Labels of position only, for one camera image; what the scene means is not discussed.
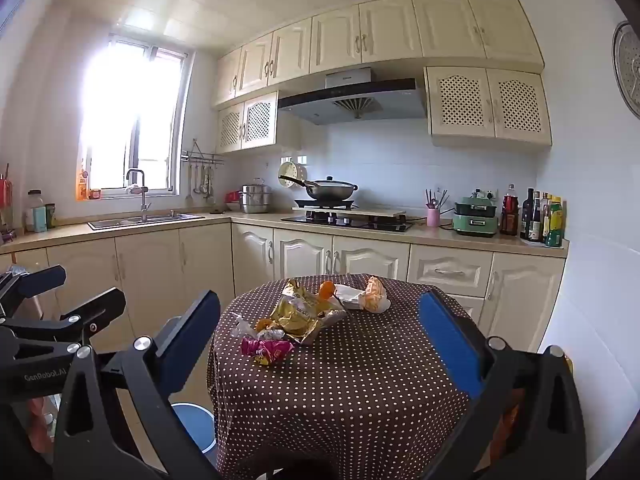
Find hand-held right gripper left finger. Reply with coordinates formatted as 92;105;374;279
52;289;222;480

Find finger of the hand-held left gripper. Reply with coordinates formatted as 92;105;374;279
0;265;67;319
0;287;127;347

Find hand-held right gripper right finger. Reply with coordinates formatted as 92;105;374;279
418;290;588;480

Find pink snack wrapper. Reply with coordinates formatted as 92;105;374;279
241;337;295;367

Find blue plastic bin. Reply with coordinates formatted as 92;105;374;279
170;402;217;467

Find gold foil snack wrapper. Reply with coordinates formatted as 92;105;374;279
265;279;348;346

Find white tissue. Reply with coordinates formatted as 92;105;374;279
334;284;370;310

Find clear plastic wrap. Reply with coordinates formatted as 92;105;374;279
227;312;258;339

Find clear jar with blue label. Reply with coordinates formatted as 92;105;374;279
26;190;47;233

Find small candy wrappers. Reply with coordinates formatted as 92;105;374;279
256;317;287;342

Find bread in plastic bag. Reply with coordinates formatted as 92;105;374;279
360;276;392;314

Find stainless steel sink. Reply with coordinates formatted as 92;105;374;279
87;212;206;231

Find brown polka dot tablecloth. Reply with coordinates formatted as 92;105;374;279
206;274;501;480

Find chrome sink faucet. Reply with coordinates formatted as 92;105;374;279
125;169;152;222

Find green electric cooker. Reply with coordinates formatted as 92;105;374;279
452;196;501;239

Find cream lower cabinets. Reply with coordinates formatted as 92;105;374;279
0;222;569;357

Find wooden stove board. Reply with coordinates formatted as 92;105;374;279
292;205;407;219

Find dark wine bottle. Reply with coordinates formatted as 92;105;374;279
520;188;535;240

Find dark sauce bottle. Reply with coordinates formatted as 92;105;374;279
530;191;545;243

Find black gas stove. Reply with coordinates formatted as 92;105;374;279
281;200;415;233

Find stainless steamer pot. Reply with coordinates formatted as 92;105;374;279
239;178;273;214

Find green yellow oil bottle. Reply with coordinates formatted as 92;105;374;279
545;196;566;248

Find hanging kitchen utensils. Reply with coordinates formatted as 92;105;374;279
185;162;217;207

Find kitchen window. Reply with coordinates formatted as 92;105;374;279
77;34;189;202

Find small lattice door cabinet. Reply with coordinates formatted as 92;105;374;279
215;91;279;155

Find wide lattice door cabinet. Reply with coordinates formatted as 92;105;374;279
424;66;553;149

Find grey range hood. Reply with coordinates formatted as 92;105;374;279
277;69;429;126

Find round metal steamer rack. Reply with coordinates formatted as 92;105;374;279
612;20;640;121

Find red wire dish rack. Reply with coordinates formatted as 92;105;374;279
0;162;14;233

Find wall utensil rack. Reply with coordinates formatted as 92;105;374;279
181;140;225;165

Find cream wall colander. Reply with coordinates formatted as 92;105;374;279
278;160;301;190

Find steel wok with handle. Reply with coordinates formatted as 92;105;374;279
279;175;359;202

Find cream upper wall cabinets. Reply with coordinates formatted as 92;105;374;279
212;0;546;109

